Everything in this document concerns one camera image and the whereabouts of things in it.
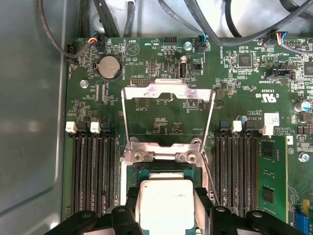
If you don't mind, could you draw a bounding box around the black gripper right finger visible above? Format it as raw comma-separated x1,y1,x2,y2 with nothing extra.
195,187,304,235

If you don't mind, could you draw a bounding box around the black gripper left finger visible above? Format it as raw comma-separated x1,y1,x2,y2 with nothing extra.
45,187,145,235

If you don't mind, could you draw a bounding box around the silver green CPU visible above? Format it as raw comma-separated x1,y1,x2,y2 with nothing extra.
135,168,203,235

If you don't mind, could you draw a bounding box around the metal socket cover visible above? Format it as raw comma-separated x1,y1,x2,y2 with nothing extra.
121,78,217,164

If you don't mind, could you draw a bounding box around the metal locking lever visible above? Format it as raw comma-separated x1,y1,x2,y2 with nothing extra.
201,149,221,206

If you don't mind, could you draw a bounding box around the blue expansion slot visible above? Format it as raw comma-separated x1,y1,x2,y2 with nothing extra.
294,211,309,235

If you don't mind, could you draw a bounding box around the green RAM stick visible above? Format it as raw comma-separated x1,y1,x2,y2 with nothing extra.
259,136,287,217

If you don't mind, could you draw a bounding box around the white label sticker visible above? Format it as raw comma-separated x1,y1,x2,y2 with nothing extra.
263,113,280,126

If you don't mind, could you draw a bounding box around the green motherboard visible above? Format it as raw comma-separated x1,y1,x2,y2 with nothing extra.
62,36,313,235

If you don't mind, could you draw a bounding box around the silver blue capacitor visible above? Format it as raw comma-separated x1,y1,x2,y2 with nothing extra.
294,100,311,113

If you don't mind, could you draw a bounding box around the round silver coin battery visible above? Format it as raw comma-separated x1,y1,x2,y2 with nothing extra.
94,55,122,80

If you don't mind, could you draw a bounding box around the black grey PC case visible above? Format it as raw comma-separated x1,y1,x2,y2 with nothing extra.
0,0,313,235

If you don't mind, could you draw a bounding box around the black square chip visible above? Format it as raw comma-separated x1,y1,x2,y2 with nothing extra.
238,54,252,68

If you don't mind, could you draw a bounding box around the black fan connector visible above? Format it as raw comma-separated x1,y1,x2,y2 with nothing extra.
270,30,289,46
88,30,105,48
197,33,211,52

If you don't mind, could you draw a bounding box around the thick grey cable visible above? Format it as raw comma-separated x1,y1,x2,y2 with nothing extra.
157,0,313,48

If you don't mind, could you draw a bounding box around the black cable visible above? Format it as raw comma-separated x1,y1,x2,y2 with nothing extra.
92,0,120,40
223,0,243,38

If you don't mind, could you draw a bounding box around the dark grey cable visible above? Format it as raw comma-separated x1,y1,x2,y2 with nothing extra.
40,0,92,62

